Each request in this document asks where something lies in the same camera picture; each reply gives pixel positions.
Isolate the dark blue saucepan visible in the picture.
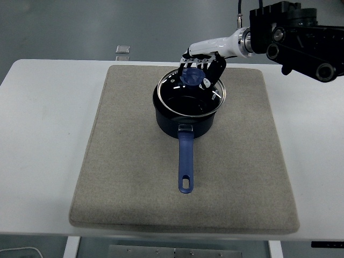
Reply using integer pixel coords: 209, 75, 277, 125
152, 85, 217, 194

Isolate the black table control panel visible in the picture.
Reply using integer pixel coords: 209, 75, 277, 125
311, 241, 344, 248

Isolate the glass lid with blue knob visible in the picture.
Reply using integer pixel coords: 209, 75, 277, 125
157, 67, 227, 118

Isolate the white cable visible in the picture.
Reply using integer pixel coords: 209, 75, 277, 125
0, 246, 44, 258

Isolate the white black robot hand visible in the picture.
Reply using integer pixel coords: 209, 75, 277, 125
176, 27, 244, 90

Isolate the white table leg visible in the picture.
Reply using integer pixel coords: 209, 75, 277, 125
62, 236, 81, 258
268, 240, 284, 258

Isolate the grey metal plate with screws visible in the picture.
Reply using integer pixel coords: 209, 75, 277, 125
107, 244, 243, 258

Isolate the beige fabric mat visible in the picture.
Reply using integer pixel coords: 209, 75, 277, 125
68, 64, 301, 234

